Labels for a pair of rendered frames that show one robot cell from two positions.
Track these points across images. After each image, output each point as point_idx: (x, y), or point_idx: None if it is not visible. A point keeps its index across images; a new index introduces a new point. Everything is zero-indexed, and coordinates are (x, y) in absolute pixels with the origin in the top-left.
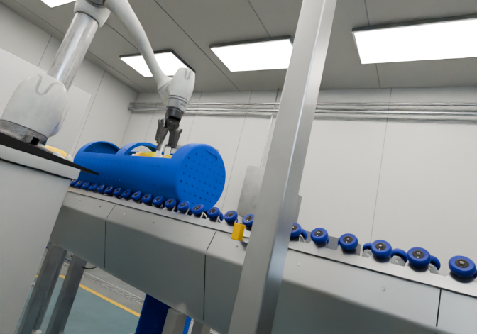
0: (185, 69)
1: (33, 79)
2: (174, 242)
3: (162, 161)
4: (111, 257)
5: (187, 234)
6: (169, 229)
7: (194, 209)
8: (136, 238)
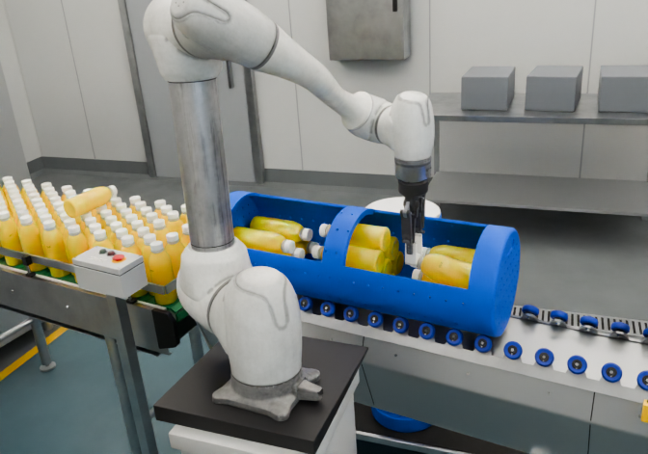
0: (419, 106)
1: (259, 308)
2: (525, 405)
3: (450, 293)
4: (388, 397)
5: (543, 394)
6: (504, 386)
7: (542, 360)
8: (442, 390)
